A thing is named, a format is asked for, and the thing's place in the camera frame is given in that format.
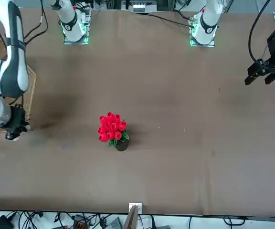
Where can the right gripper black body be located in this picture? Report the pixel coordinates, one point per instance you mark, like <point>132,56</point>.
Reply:
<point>17,119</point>

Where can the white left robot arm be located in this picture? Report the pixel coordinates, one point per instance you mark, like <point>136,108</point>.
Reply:
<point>208,16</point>

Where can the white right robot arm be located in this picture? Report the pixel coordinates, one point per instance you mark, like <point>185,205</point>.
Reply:
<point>23,76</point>

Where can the red tulips in black pot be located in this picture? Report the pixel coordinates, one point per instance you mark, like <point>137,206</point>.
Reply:
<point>111,127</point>

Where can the black power adapter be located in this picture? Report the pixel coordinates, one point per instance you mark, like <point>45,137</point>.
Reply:
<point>0,223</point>

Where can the black power strip red switches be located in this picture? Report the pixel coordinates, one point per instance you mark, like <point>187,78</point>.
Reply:
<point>80,223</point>

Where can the white power strip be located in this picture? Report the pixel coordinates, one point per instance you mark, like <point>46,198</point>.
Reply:
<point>142,8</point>

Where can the grey vented box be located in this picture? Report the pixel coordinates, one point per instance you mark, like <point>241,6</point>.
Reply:
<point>116,223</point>

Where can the white table edge bracket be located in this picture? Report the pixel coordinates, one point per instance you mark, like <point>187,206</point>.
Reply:
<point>135,205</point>

